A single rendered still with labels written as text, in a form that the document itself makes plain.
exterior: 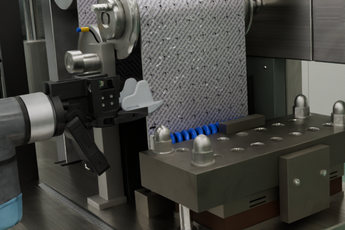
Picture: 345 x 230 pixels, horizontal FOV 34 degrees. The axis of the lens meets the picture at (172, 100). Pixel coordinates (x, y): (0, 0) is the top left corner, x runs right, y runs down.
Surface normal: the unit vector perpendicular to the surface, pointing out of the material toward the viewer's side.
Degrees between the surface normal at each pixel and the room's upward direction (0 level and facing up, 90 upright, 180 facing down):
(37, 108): 61
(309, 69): 90
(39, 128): 105
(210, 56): 90
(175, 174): 90
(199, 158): 90
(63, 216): 0
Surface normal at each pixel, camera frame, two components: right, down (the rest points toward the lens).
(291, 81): 0.57, 0.13
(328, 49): -0.82, 0.16
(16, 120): 0.54, -0.11
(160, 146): -0.43, 0.21
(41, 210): -0.07, -0.98
